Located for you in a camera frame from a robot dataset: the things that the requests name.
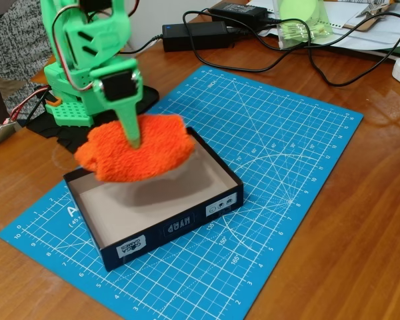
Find orange fuzzy sock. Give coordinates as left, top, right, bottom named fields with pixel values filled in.
left=73, top=113, right=197, bottom=184

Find black cloth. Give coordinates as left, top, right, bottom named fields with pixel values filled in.
left=25, top=85, right=161, bottom=157

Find black cardboard box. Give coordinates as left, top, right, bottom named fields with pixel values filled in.
left=63, top=126, right=245, bottom=273

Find large black power adapter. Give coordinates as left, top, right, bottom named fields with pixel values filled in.
left=161, top=21, right=235, bottom=53

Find grey speckled fabric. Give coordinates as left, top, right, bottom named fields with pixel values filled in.
left=0, top=0, right=56, bottom=116

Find small silver circuit board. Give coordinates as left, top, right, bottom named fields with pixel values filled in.
left=0, top=121, right=23, bottom=149

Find blue cutting mat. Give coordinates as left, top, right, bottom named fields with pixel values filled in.
left=0, top=65, right=365, bottom=320

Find slim black power adapter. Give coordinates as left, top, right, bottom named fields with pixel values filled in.
left=207, top=2, right=270, bottom=21

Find clear bag with green parts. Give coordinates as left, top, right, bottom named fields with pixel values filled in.
left=273, top=0, right=335, bottom=51

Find brown cardboard piece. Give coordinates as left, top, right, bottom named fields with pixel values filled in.
left=341, top=12, right=383, bottom=33

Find white papers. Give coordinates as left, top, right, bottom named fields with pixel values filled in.
left=248, top=0, right=400, bottom=61

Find metal clip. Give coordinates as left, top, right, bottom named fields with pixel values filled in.
left=355, top=2, right=389, bottom=21

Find short black power cable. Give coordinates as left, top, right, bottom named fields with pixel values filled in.
left=119, top=35, right=165, bottom=56

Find red and black wires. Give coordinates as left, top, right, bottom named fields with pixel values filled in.
left=5, top=84, right=55, bottom=125

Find long black looped cable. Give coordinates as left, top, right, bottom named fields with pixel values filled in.
left=182, top=9, right=400, bottom=73

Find long black adapter cable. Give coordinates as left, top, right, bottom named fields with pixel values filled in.
left=232, top=18, right=400, bottom=88

